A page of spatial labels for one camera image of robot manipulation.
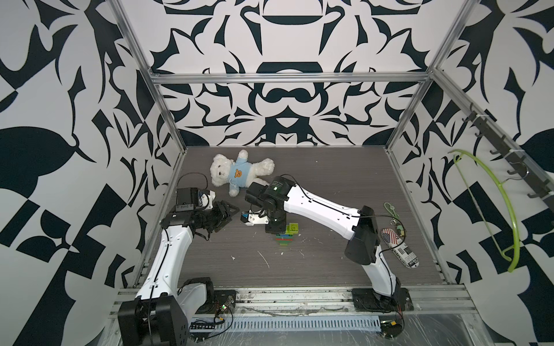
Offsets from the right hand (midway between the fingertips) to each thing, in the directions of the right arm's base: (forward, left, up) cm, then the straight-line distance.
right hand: (274, 221), depth 79 cm
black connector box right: (-31, -38, -16) cm, 51 cm away
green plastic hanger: (-15, -64, +10) cm, 67 cm away
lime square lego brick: (-3, -7, 0) cm, 7 cm away
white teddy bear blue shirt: (+26, +16, -4) cm, 31 cm away
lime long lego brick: (-4, -5, 0) cm, 6 cm away
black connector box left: (-30, +25, -15) cm, 42 cm away
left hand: (+4, +15, +2) cm, 16 cm away
